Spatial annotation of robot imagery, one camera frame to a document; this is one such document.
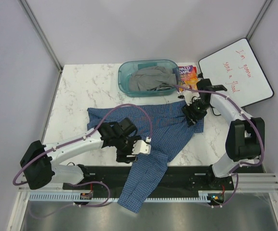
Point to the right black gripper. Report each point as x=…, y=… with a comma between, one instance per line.
x=187, y=110

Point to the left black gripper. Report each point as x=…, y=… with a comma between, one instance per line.
x=122, y=156

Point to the blue checkered long sleeve shirt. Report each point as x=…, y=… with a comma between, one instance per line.
x=167, y=126

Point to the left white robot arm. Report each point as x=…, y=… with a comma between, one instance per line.
x=42, y=164

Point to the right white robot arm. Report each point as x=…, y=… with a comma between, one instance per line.
x=244, y=145

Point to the Roald Dahl book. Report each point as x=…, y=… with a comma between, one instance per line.
x=186, y=76

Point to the grey shirt in bin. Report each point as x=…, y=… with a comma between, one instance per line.
x=152, y=78

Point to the teal plastic bin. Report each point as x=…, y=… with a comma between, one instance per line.
x=128, y=68

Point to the whiteboard with red writing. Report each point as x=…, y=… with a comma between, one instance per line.
x=237, y=68

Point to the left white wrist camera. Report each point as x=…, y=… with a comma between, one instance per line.
x=142, y=147

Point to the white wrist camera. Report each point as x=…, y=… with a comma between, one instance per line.
x=142, y=147
x=186, y=96

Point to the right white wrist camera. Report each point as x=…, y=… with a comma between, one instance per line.
x=186, y=96

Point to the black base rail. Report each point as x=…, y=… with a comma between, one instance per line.
x=177, y=182

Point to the white slotted cable duct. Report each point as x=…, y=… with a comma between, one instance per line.
x=88, y=197

